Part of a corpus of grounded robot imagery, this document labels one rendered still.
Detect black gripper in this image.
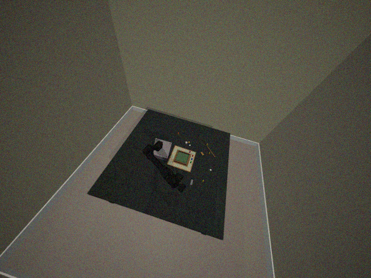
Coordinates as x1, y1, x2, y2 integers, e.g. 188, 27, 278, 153
176, 178, 186, 192

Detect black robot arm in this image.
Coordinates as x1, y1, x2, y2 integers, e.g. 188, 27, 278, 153
143, 141, 183, 188

